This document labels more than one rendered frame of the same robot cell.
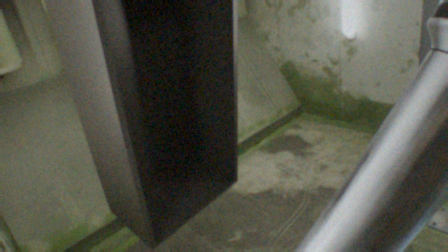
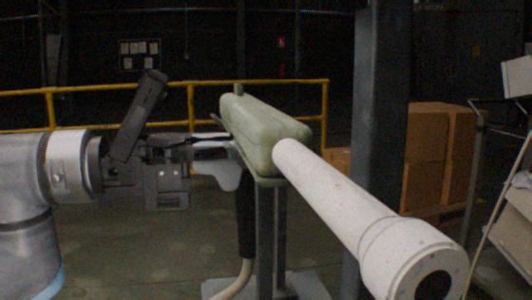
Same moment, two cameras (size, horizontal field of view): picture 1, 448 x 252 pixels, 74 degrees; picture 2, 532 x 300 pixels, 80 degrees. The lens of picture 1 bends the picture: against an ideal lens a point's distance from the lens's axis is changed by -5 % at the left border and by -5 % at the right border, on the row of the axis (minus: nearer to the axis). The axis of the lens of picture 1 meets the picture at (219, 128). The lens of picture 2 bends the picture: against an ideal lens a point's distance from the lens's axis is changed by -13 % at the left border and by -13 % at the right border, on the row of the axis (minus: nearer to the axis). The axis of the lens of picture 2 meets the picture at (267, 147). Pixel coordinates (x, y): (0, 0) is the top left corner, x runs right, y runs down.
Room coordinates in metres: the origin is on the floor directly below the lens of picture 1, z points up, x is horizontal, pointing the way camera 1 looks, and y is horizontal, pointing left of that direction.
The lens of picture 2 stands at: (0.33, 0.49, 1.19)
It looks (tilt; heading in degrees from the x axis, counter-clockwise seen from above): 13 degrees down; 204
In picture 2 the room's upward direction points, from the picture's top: straight up
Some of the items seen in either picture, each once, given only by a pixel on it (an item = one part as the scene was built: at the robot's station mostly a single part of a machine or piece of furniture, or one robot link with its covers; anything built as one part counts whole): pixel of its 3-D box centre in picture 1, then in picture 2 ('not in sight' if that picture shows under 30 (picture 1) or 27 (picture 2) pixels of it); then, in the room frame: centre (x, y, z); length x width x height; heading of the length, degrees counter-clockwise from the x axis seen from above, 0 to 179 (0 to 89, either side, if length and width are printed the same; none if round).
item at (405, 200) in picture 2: not in sight; (410, 179); (-2.45, 0.44, 0.32); 0.38 x 0.29 x 0.36; 136
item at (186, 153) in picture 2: not in sight; (191, 152); (0.00, 0.24, 1.09); 0.09 x 0.05 x 0.02; 119
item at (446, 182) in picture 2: not in sight; (452, 176); (-2.70, 0.77, 0.33); 0.38 x 0.29 x 0.36; 134
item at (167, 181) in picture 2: not in sight; (143, 168); (0.01, 0.18, 1.07); 0.12 x 0.08 x 0.09; 127
